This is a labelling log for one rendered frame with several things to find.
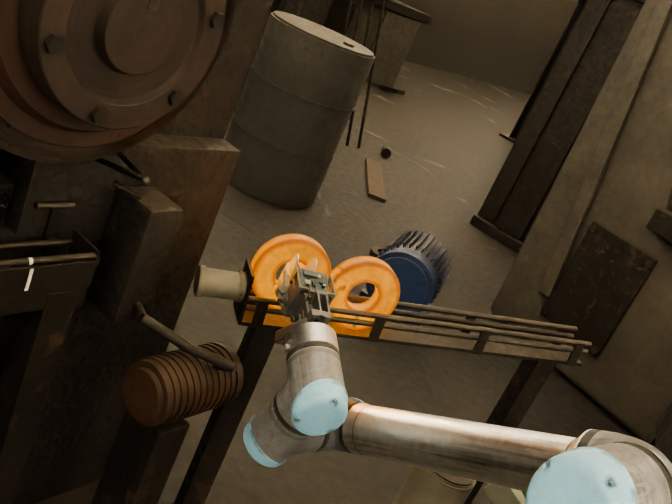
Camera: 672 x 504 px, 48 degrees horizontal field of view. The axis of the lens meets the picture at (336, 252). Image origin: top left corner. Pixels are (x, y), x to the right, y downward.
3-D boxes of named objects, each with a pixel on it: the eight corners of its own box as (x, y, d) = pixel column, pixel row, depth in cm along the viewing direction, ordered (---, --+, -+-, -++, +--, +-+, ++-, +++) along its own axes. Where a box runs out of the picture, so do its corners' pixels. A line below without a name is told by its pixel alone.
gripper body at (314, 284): (333, 272, 136) (342, 322, 128) (313, 303, 141) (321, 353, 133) (294, 263, 133) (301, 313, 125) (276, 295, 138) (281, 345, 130)
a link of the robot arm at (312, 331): (326, 378, 130) (274, 368, 126) (322, 356, 134) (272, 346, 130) (348, 346, 125) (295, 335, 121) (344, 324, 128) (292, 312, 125)
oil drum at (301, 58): (191, 157, 408) (248, -2, 376) (264, 161, 455) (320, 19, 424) (264, 211, 379) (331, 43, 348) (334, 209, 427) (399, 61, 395)
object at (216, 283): (192, 286, 145) (198, 259, 142) (237, 292, 148) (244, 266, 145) (194, 302, 139) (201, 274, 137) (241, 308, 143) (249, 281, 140)
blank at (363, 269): (333, 250, 147) (337, 258, 144) (405, 260, 152) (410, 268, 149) (313, 317, 153) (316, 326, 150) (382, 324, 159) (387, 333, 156)
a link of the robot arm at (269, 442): (300, 467, 132) (340, 430, 126) (248, 475, 124) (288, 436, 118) (280, 420, 137) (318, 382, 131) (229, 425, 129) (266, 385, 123)
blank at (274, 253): (258, 228, 141) (261, 235, 138) (336, 238, 146) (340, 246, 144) (242, 299, 147) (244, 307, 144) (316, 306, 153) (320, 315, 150)
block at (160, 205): (80, 294, 141) (116, 181, 132) (115, 289, 147) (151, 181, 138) (112, 326, 135) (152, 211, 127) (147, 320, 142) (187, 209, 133)
